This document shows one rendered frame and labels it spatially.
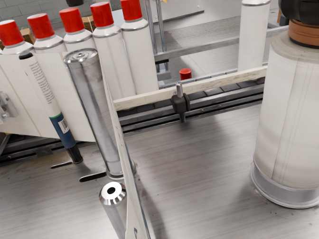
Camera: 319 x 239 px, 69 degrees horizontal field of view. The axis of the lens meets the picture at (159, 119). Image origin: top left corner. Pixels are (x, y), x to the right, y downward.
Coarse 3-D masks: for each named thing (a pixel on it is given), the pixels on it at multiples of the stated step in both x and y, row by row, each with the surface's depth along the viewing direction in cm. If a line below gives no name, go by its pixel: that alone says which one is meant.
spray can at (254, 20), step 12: (252, 0) 43; (264, 0) 42; (252, 12) 43; (264, 12) 43; (240, 24) 47; (252, 24) 45; (264, 24) 45; (240, 36) 48; (252, 36) 46; (264, 36) 46; (240, 48) 49; (252, 48) 47; (240, 60) 50; (252, 60) 49
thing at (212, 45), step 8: (272, 32) 53; (280, 32) 53; (224, 40) 52; (232, 40) 52; (184, 48) 51; (192, 48) 51; (200, 48) 51; (208, 48) 52; (160, 56) 51; (168, 56) 51; (176, 56) 51
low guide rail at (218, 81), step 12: (240, 72) 49; (252, 72) 48; (264, 72) 49; (192, 84) 47; (204, 84) 48; (216, 84) 48; (228, 84) 49; (132, 96) 47; (144, 96) 46; (156, 96) 47; (168, 96) 48; (120, 108) 47
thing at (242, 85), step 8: (264, 64) 57; (232, 72) 57; (192, 80) 56; (200, 80) 56; (264, 80) 51; (160, 88) 55; (216, 88) 52; (224, 88) 51; (232, 88) 51; (240, 88) 51; (192, 96) 50; (200, 96) 50; (208, 96) 50; (152, 104) 50; (160, 104) 50; (168, 104) 49; (120, 112) 49; (128, 112) 49; (136, 112) 49; (16, 136) 48; (24, 136) 47; (32, 136) 47
